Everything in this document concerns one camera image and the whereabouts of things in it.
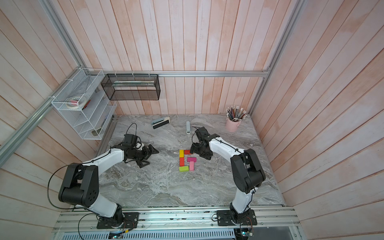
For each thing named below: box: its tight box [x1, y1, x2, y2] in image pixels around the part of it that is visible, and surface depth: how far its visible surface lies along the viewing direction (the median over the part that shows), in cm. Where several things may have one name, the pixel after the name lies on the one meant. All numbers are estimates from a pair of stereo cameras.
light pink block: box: [189, 161, 194, 171], surface depth 94 cm
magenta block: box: [187, 157, 197, 163], surface depth 97 cm
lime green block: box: [179, 166, 190, 172], surface depth 93 cm
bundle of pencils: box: [226, 105, 247, 122], surface depth 106 cm
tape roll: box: [66, 96, 87, 109], surface depth 75 cm
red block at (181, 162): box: [179, 157, 185, 167], surface depth 97 cm
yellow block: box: [179, 149, 185, 158], surface depth 100 cm
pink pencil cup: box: [226, 117, 241, 132], surface depth 107 cm
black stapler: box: [151, 116, 170, 129], surface depth 113 cm
